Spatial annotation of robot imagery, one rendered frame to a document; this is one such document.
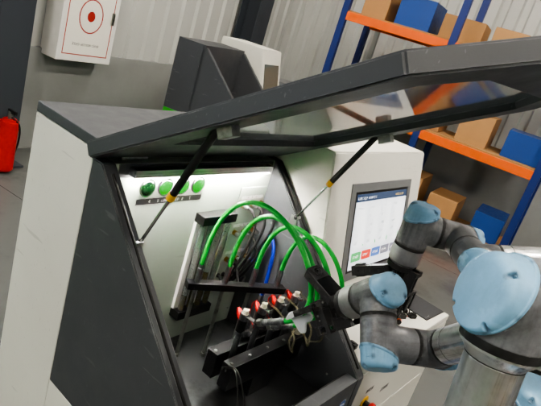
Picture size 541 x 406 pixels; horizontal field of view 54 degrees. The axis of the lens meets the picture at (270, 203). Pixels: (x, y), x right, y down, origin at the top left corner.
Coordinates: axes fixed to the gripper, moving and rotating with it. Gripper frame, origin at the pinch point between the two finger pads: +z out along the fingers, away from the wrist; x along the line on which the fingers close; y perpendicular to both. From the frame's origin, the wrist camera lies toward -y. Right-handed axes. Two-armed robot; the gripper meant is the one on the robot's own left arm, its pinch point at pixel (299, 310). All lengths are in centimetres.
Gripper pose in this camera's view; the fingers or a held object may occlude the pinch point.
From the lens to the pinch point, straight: 139.9
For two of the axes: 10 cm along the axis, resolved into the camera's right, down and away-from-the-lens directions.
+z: -4.8, 3.5, 8.1
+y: 3.4, 9.2, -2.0
